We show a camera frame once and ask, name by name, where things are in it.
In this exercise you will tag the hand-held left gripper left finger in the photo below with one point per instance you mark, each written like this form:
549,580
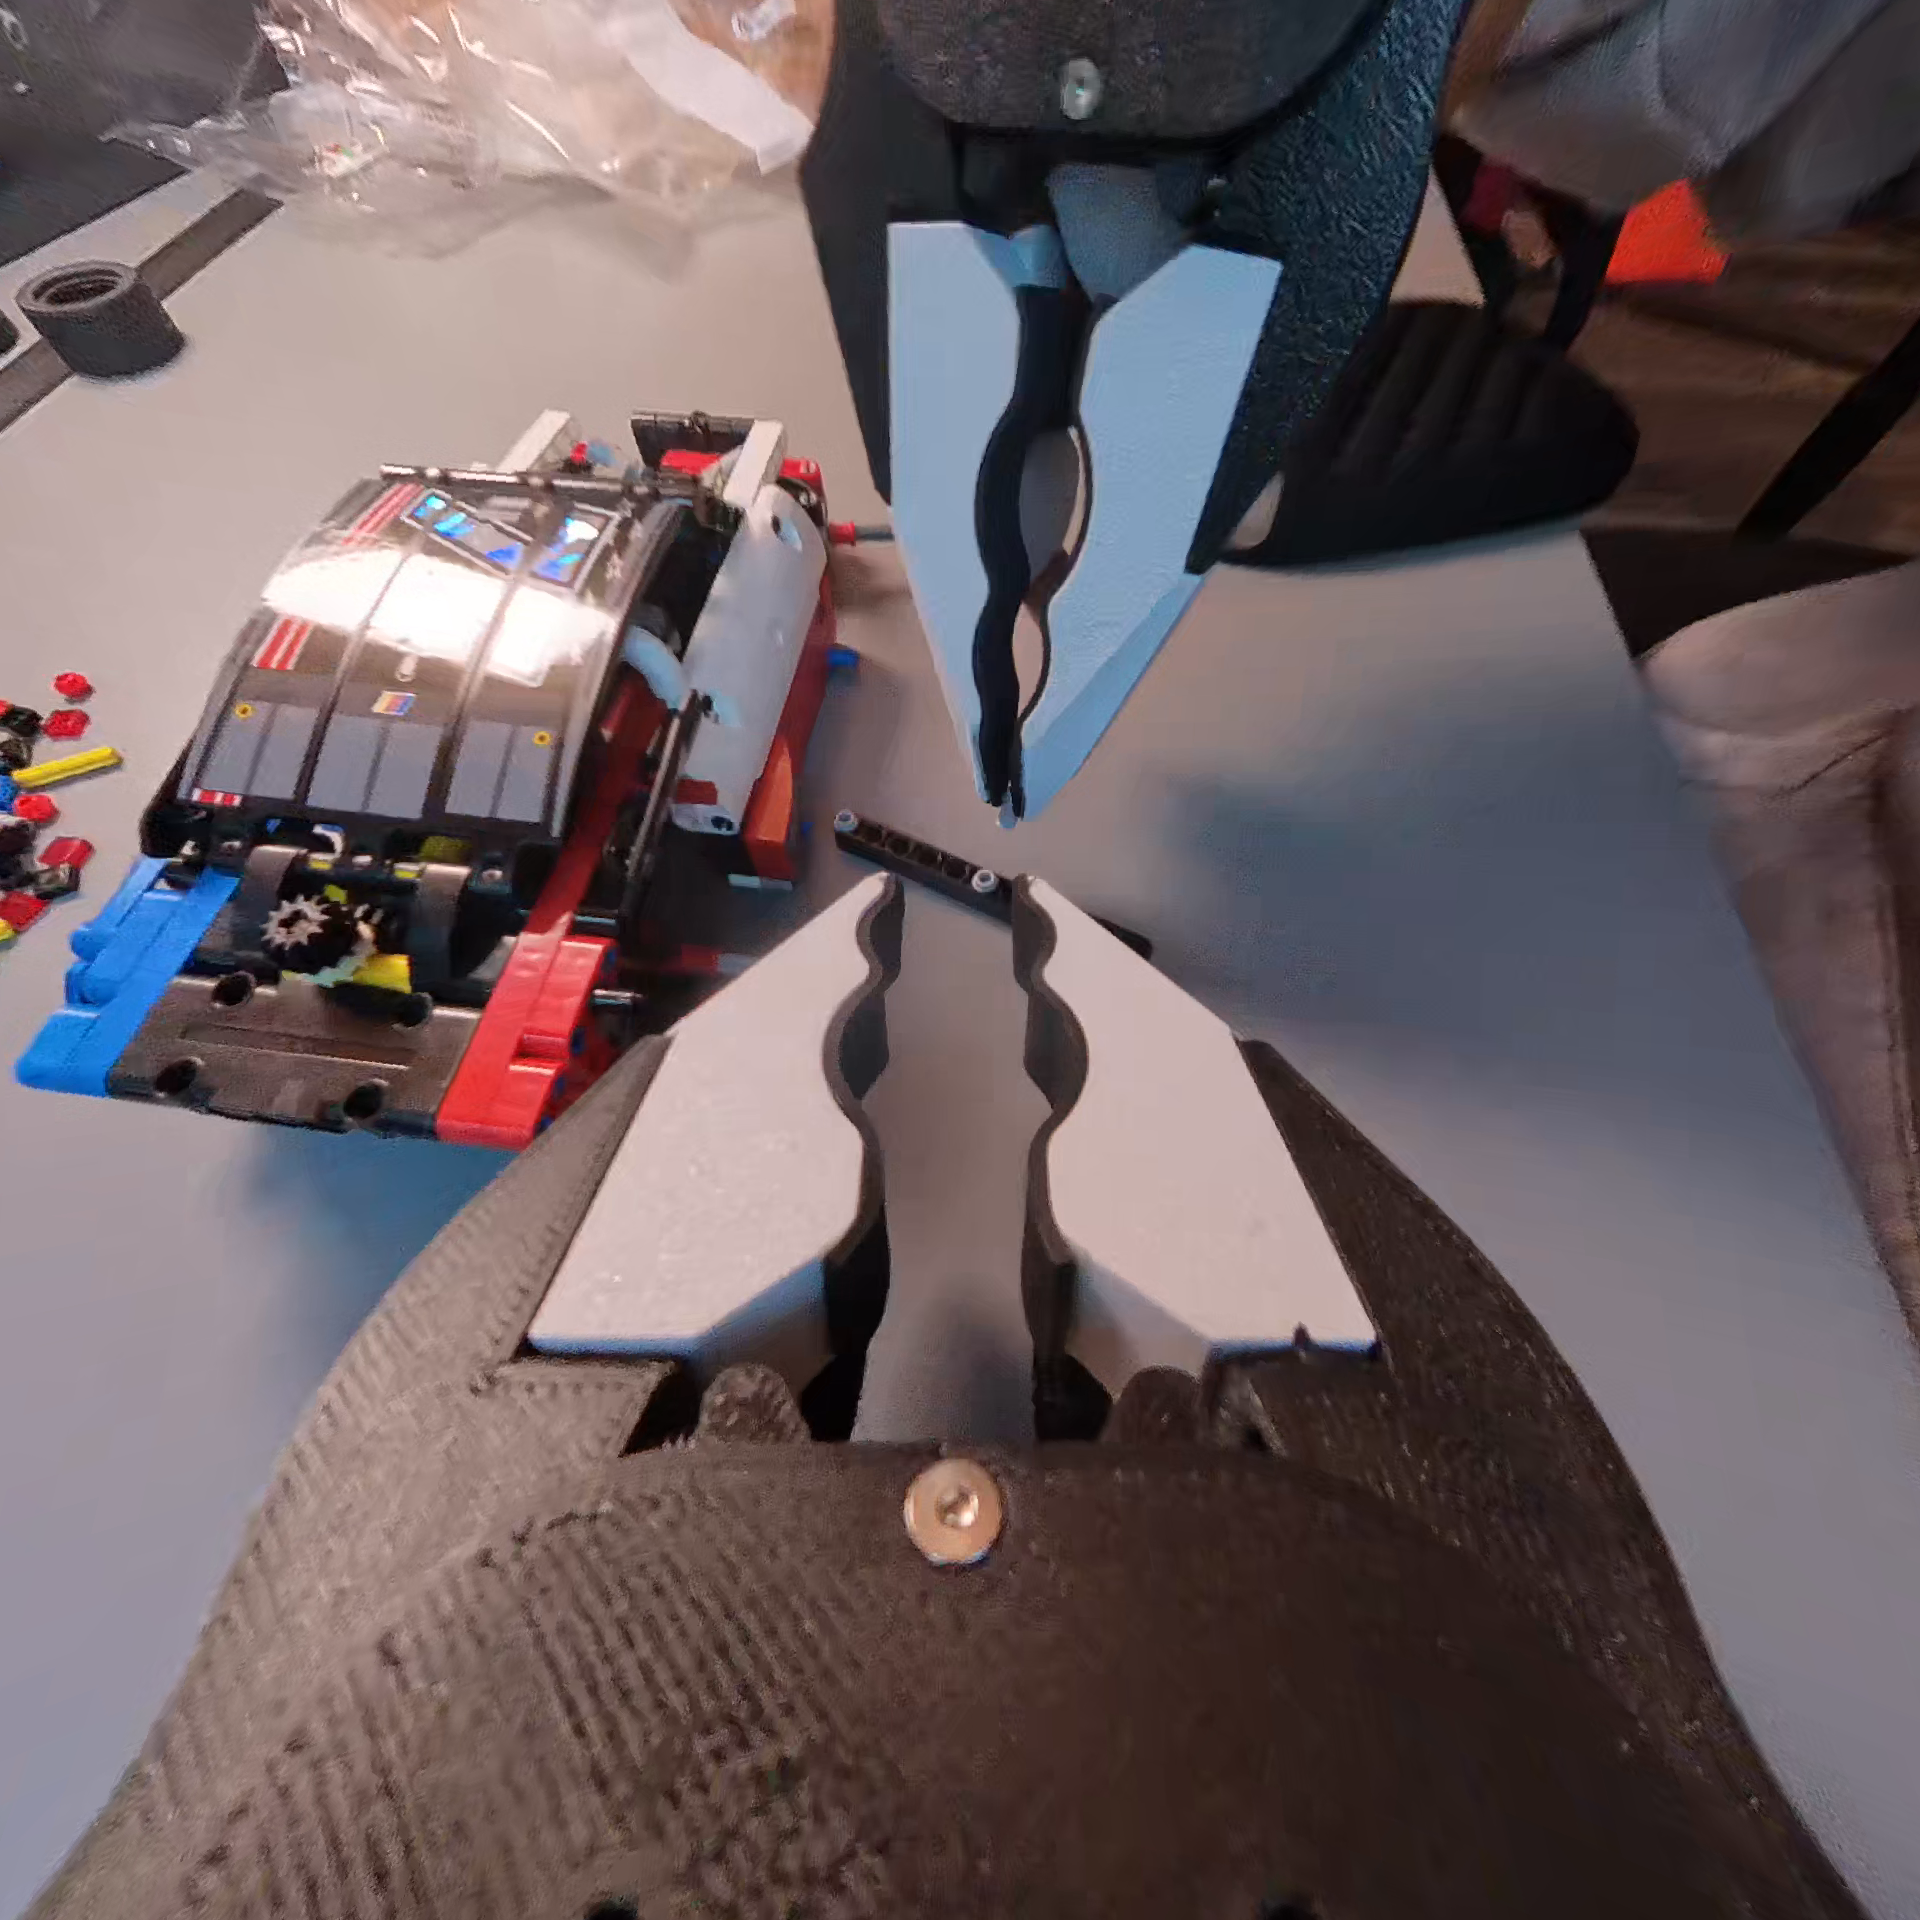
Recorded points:
705,1186

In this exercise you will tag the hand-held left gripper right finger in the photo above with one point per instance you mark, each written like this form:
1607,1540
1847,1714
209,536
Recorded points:
1185,1186

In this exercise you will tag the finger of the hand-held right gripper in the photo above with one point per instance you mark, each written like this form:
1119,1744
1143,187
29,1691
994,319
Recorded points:
938,389
1154,452

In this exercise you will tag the long black lego beam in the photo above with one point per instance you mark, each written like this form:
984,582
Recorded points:
914,852

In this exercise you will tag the lego race car model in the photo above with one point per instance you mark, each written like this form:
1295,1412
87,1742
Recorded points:
421,676

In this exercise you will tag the pile of small lego pieces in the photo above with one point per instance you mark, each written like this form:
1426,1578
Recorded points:
66,770

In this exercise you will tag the black rubber lego tyre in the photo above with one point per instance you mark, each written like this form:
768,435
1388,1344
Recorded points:
105,323

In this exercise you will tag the black textured chair armrest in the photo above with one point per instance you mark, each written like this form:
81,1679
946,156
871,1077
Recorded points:
1441,435

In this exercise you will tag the orange traffic cone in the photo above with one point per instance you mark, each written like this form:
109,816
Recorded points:
1665,242

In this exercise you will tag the pile of clear plastic bags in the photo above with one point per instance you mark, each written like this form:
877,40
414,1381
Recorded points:
494,107

